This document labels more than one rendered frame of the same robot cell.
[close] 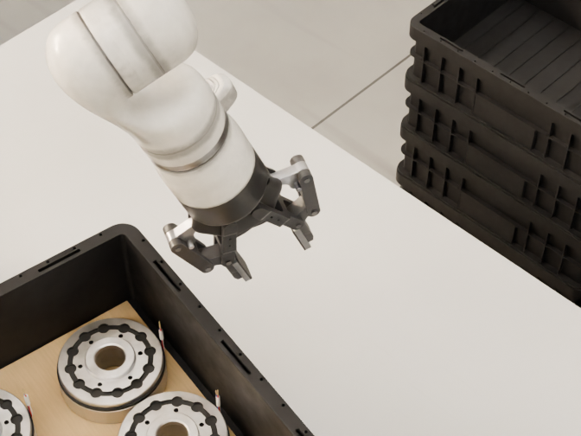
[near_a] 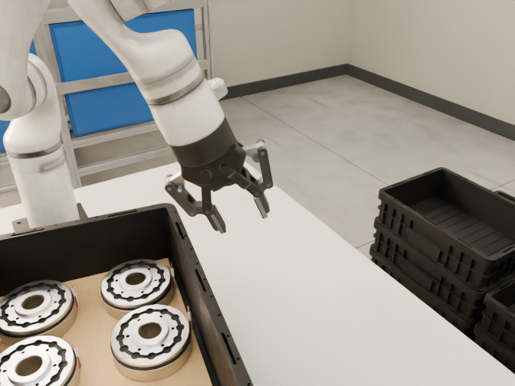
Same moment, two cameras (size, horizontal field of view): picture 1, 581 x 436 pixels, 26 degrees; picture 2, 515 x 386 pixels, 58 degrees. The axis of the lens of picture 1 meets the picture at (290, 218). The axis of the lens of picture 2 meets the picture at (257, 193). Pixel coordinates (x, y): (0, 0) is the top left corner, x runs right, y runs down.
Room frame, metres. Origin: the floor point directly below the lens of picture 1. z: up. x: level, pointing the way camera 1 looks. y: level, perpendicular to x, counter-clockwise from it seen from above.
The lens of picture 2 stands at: (0.23, -0.14, 1.34)
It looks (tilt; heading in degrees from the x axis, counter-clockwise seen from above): 32 degrees down; 15
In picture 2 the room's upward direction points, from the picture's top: straight up
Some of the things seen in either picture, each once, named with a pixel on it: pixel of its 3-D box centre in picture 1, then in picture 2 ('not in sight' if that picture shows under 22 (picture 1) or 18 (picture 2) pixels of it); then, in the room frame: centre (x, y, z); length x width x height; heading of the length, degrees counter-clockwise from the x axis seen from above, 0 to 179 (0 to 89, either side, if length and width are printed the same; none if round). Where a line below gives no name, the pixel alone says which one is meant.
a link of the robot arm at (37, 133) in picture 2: not in sight; (24, 107); (0.86, 0.44, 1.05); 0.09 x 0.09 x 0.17; 3
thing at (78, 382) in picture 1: (111, 362); (136, 282); (0.69, 0.17, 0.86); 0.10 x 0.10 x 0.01
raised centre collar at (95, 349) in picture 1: (110, 358); (136, 279); (0.69, 0.17, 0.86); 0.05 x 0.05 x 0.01
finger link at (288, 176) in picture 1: (284, 179); (248, 152); (0.73, 0.01, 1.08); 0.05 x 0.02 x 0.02; 110
